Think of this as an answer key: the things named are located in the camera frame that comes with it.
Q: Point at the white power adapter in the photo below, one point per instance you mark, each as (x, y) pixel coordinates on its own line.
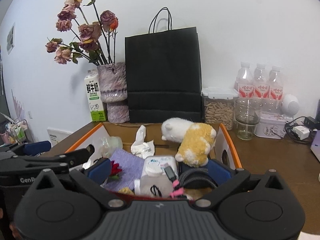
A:
(301, 132)

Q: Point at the white box on floor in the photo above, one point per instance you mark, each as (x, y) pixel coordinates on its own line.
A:
(56, 135)

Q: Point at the red fabric rose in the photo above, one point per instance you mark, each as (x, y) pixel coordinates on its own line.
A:
(115, 170)

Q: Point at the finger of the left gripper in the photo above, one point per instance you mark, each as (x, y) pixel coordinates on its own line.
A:
(30, 149)
(73, 158)

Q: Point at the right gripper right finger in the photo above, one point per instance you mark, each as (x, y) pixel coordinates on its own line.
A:
(228, 182)

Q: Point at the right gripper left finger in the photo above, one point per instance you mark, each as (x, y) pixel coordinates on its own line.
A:
(89, 182)

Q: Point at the white wet wipes pack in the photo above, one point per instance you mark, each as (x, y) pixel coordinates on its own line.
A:
(154, 181)

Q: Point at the clear container with pellets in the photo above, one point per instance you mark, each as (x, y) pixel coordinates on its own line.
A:
(219, 105)

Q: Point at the wire rack with items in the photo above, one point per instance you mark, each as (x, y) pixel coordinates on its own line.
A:
(15, 131)

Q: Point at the orange cardboard box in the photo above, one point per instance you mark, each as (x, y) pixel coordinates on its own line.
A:
(190, 182)

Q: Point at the left water bottle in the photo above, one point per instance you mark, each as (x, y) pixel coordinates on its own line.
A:
(244, 84)

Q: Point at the crumpled clear plastic wrap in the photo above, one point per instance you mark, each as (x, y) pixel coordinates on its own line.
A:
(108, 145)

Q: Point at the clear glass jar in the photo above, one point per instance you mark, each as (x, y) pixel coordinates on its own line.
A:
(247, 116)

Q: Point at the white and yellow plush toy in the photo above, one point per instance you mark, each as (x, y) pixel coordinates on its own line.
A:
(196, 140)

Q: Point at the black paper shopping bag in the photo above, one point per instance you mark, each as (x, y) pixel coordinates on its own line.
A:
(163, 75)

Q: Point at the right water bottle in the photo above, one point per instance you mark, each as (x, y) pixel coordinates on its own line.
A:
(276, 86)

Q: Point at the purple textured vase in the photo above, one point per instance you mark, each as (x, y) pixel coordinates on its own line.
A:
(113, 89)

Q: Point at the white floral tin box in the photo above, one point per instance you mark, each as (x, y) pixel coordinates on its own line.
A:
(271, 125)

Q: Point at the black power strip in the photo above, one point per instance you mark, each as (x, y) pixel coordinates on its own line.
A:
(311, 123)

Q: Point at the dried pink roses bouquet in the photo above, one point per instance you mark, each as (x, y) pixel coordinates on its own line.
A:
(94, 34)

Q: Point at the person's left hand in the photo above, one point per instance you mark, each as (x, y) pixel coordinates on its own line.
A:
(8, 228)

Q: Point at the purple cloth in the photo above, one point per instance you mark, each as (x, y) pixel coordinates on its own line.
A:
(131, 169)

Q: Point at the middle water bottle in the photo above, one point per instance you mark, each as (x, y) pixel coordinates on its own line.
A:
(260, 83)

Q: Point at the crumpled white tissue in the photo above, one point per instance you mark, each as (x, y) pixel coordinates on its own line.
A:
(140, 147)

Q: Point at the water bottle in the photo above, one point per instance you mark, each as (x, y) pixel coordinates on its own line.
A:
(276, 86)
(244, 84)
(260, 83)

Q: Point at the purple tissue pack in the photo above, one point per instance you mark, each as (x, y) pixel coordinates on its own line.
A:
(315, 146)

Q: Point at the green white milk carton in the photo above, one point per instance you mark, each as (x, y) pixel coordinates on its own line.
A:
(96, 107)

